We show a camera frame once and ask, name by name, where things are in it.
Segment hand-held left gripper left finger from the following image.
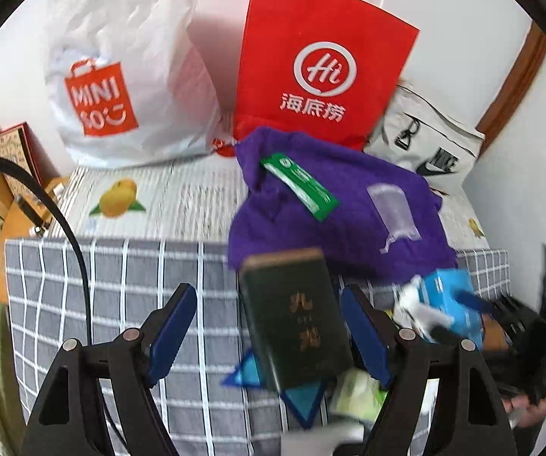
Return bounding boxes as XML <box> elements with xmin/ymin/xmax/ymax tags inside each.
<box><xmin>19</xmin><ymin>282</ymin><xmax>198</xmax><ymax>456</ymax></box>

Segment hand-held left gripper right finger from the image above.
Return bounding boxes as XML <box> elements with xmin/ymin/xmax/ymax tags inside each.
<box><xmin>339</xmin><ymin>285</ymin><xmax>518</xmax><ymax>456</ymax></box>

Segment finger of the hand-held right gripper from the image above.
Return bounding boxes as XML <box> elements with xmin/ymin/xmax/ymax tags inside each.
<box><xmin>427</xmin><ymin>324</ymin><xmax>468</xmax><ymax>345</ymax></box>
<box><xmin>456</xmin><ymin>291</ymin><xmax>504</xmax><ymax>319</ymax></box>

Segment blue packet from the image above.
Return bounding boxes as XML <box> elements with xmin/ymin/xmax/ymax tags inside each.
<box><xmin>418</xmin><ymin>268</ymin><xmax>485</xmax><ymax>347</ymax></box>

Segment green and white tissue pack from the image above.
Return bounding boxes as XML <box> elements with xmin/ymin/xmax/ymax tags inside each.
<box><xmin>330</xmin><ymin>370</ymin><xmax>390</xmax><ymax>423</ymax></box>

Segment dark green box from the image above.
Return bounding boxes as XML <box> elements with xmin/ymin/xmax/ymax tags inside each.
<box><xmin>239</xmin><ymin>247</ymin><xmax>355</xmax><ymax>393</ymax></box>

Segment person's right hand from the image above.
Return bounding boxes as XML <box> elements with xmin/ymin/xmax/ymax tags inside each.
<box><xmin>503</xmin><ymin>385</ymin><xmax>546</xmax><ymax>431</ymax></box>

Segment blue star-shaped felt piece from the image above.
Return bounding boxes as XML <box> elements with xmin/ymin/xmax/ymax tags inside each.
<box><xmin>220</xmin><ymin>349</ymin><xmax>337</xmax><ymax>431</ymax></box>

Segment purple towel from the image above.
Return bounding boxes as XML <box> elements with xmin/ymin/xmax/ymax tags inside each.
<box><xmin>226</xmin><ymin>126</ymin><xmax>459</xmax><ymax>286</ymax></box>

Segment clear plastic pouch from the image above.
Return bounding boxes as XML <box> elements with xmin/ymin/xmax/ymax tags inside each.
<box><xmin>367</xmin><ymin>183</ymin><xmax>421</xmax><ymax>253</ymax></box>

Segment fruit printed bedsheet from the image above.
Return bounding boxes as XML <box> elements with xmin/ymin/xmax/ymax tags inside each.
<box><xmin>47</xmin><ymin>152</ymin><xmax>489</xmax><ymax>252</ymax></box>

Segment green flat packet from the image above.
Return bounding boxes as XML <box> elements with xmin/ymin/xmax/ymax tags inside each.
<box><xmin>261</xmin><ymin>152</ymin><xmax>341</xmax><ymax>222</ymax></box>

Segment off-white backpack with black logo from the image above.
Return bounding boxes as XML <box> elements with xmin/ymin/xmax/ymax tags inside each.
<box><xmin>363</xmin><ymin>83</ymin><xmax>486</xmax><ymax>179</ymax></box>

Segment orange-brown cardboard piece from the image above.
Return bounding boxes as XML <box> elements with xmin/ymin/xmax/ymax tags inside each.
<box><xmin>0</xmin><ymin>176</ymin><xmax>71</xmax><ymax>305</ymax></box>

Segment brown printed box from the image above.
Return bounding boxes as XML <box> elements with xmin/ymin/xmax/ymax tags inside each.
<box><xmin>0</xmin><ymin>122</ymin><xmax>60</xmax><ymax>191</ymax></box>

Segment red paper shopping bag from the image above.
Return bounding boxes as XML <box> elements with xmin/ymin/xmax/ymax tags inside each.
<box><xmin>232</xmin><ymin>0</ymin><xmax>421</xmax><ymax>153</ymax></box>

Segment white plastic shopping bag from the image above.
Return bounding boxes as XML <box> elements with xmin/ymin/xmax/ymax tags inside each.
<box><xmin>45</xmin><ymin>0</ymin><xmax>221</xmax><ymax>169</ymax></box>

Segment black cable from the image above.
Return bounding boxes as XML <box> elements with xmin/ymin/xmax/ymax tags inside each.
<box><xmin>0</xmin><ymin>151</ymin><xmax>122</xmax><ymax>456</ymax></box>

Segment wooden door frame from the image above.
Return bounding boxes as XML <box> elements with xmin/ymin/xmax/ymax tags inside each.
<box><xmin>475</xmin><ymin>21</ymin><xmax>546</xmax><ymax>141</ymax></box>

